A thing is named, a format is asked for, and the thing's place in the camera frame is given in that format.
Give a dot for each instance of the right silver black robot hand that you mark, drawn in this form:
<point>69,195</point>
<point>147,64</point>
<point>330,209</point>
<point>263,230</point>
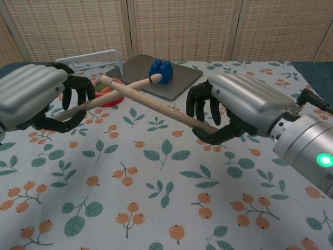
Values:
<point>247,101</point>

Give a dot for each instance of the blue building block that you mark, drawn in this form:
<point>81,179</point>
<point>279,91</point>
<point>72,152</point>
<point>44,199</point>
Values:
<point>166,71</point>

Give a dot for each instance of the floral berry print tablecloth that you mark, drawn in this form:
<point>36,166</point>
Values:
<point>166,182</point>

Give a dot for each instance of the red tape roll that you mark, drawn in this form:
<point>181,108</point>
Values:
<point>114,103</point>

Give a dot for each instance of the woven folding screen panel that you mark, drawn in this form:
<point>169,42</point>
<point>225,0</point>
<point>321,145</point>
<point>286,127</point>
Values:
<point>184,28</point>
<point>72,28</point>
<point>286,28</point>

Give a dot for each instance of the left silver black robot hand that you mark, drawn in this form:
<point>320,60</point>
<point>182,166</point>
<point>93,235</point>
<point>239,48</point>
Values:
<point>28,91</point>

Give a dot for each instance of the grey flat tablet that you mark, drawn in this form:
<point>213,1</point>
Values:
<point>182,78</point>

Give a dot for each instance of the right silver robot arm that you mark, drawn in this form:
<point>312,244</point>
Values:
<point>307,151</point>

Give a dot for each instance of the plain wooden drumstick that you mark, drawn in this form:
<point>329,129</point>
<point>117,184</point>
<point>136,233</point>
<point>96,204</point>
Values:
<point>156,104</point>

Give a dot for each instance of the small orange green toy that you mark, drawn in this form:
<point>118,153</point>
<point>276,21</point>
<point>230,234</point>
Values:
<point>102,88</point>

